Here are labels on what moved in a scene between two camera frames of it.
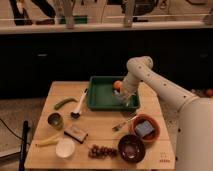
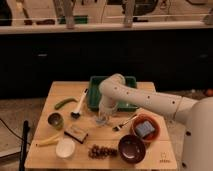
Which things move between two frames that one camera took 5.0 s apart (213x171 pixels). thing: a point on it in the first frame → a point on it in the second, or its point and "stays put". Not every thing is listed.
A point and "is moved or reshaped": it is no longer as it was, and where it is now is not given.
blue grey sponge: x=143 y=128 stays put
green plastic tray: x=100 y=96 stays put
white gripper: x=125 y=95 → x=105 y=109
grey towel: x=120 y=96 is moved or reshaped
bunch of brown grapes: x=102 y=152 stays put
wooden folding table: x=69 y=135 stays put
